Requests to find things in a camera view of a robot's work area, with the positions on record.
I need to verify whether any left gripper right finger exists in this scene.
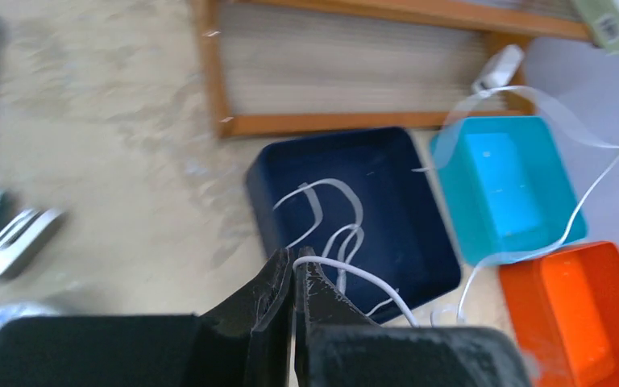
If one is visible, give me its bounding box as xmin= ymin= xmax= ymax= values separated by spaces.
xmin=294 ymin=248 xmax=531 ymax=386

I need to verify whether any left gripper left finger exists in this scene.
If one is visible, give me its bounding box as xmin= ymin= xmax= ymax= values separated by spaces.
xmin=0 ymin=249 xmax=294 ymax=386

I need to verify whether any dark blue tray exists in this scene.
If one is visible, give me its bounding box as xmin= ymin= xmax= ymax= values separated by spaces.
xmin=244 ymin=127 xmax=462 ymax=308

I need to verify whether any light blue tray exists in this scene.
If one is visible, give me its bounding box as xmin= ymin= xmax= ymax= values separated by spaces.
xmin=430 ymin=116 xmax=588 ymax=265

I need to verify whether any orange tray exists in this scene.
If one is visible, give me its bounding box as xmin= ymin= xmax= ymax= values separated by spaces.
xmin=498 ymin=241 xmax=619 ymax=386

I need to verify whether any wooden rack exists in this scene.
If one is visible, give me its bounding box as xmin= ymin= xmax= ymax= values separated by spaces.
xmin=189 ymin=1 xmax=592 ymax=138

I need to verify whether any white staples box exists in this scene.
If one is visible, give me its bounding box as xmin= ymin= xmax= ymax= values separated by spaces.
xmin=572 ymin=0 xmax=619 ymax=56

